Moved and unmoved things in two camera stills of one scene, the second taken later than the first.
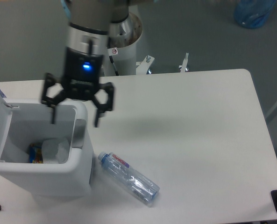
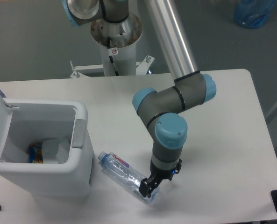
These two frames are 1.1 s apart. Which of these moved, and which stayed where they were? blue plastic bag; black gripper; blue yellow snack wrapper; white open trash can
Moved: black gripper
Stayed: blue yellow snack wrapper; blue plastic bag; white open trash can
